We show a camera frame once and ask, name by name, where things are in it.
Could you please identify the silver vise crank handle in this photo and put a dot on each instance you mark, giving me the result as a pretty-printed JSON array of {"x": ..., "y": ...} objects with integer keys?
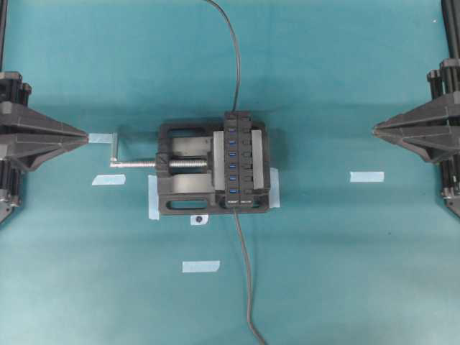
[{"x": 114, "y": 161}]

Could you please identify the white tape with dark dot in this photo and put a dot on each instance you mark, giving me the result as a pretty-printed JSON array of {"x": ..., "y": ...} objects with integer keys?
[{"x": 199, "y": 220}]

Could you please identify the blue tape under vise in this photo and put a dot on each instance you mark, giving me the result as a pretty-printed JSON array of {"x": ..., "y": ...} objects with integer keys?
[
  {"x": 274, "y": 194},
  {"x": 153, "y": 198}
]

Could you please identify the black right USB hub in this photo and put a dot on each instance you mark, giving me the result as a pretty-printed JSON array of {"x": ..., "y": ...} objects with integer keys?
[{"x": 245, "y": 159}]

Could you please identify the blue tape bottom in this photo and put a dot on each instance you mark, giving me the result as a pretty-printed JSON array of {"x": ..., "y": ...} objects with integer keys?
[{"x": 207, "y": 266}]

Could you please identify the black bench vise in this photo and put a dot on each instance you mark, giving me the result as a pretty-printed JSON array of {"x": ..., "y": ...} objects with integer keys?
[{"x": 190, "y": 169}]

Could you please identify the blue tape near crank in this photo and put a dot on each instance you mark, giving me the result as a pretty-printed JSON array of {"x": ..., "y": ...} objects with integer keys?
[{"x": 100, "y": 138}]

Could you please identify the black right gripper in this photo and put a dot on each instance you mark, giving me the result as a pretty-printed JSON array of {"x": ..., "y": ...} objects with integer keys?
[{"x": 438, "y": 148}]

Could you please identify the black usb hub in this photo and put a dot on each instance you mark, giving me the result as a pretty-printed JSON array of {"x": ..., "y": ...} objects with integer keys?
[
  {"x": 231, "y": 159},
  {"x": 245, "y": 159}
]

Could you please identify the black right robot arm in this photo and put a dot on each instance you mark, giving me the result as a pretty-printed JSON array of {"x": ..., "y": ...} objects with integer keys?
[{"x": 431, "y": 130}]

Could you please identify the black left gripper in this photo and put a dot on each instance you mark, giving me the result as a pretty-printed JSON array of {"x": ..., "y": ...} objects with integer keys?
[{"x": 28, "y": 152}]

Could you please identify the blue tape under vise left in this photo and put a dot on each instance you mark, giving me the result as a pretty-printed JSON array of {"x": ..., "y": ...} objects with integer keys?
[{"x": 153, "y": 198}]

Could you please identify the blue tape under vise right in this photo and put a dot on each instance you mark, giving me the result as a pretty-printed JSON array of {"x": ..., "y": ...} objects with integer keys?
[{"x": 274, "y": 194}]

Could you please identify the black left USB hub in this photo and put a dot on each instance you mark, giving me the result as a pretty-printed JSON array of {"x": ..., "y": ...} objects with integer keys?
[{"x": 231, "y": 159}]

